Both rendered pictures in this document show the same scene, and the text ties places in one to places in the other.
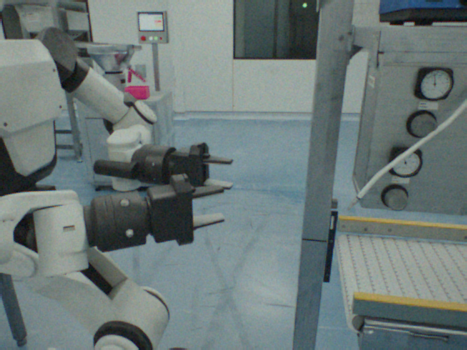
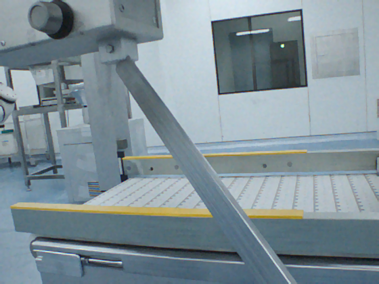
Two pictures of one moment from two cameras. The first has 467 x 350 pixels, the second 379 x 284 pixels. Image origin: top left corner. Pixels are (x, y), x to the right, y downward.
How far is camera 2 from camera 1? 0.59 m
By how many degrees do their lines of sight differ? 16
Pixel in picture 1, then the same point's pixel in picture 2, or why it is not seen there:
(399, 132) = not seen: outside the picture
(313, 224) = (105, 171)
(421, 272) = (167, 200)
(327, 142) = (97, 72)
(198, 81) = (188, 117)
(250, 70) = (235, 103)
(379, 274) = (113, 203)
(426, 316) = (84, 226)
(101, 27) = not seen: hidden behind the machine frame
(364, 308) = (23, 222)
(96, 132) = (72, 156)
